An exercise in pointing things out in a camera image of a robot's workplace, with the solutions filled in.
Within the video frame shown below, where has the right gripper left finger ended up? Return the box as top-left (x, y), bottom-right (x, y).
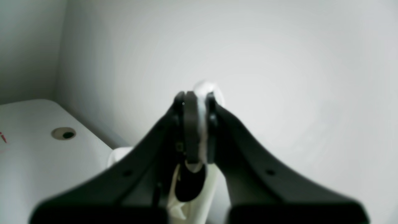
top-left (29, 91), bottom-right (199, 224)

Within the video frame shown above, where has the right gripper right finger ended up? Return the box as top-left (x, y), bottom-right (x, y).
top-left (205, 93), bottom-right (370, 224)

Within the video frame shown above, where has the white printed t-shirt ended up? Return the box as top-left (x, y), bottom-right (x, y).
top-left (107, 81), bottom-right (224, 224)

